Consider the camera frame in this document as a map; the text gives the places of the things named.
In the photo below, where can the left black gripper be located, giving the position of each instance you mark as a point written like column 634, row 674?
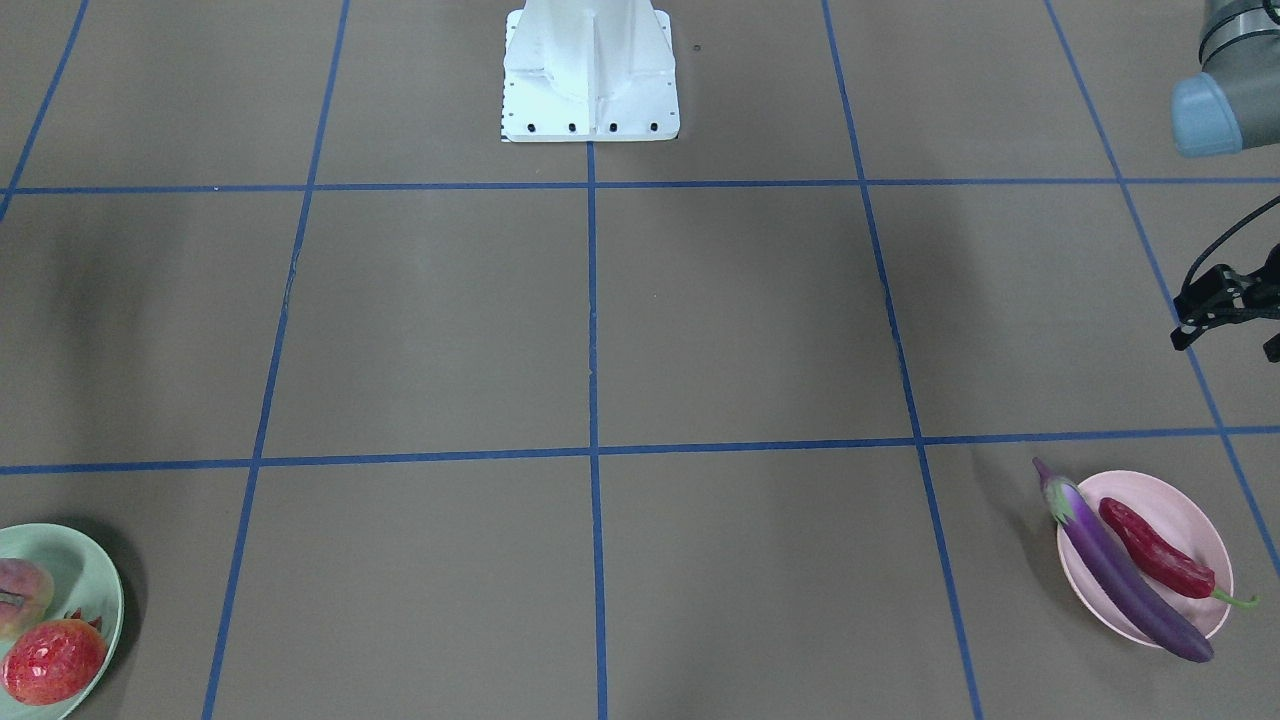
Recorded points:
column 1232, row 299

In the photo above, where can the red chili pepper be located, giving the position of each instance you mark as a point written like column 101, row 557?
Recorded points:
column 1161, row 560

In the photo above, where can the purple eggplant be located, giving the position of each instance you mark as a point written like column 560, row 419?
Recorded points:
column 1115, row 573

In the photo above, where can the red orange round fruit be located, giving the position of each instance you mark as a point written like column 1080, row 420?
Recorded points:
column 55, row 660

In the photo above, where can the yellow pink peach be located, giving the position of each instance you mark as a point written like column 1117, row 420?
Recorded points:
column 27, row 590

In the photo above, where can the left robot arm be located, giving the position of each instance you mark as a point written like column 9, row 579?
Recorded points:
column 1230, row 106

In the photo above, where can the pink plate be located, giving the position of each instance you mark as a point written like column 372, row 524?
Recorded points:
column 1178, row 520

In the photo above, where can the light green plate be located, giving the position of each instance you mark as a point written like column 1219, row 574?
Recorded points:
column 85, row 578

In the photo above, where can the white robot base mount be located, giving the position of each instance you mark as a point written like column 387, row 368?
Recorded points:
column 589, row 71

